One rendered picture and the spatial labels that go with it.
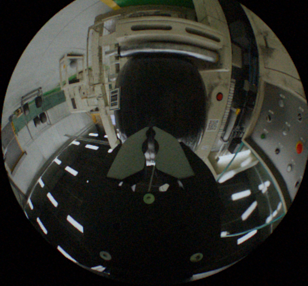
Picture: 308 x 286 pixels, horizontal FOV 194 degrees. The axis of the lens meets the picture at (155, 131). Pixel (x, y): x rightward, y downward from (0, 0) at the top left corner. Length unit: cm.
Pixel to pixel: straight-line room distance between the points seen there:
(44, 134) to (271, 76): 1176
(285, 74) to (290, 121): 19
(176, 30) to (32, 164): 1169
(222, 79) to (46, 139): 1165
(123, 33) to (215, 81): 41
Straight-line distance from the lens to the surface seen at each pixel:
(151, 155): 28
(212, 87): 47
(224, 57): 38
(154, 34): 32
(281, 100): 57
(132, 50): 33
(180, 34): 33
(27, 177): 1198
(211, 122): 52
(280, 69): 55
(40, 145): 1135
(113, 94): 26
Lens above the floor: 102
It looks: 32 degrees up
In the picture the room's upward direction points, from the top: 179 degrees clockwise
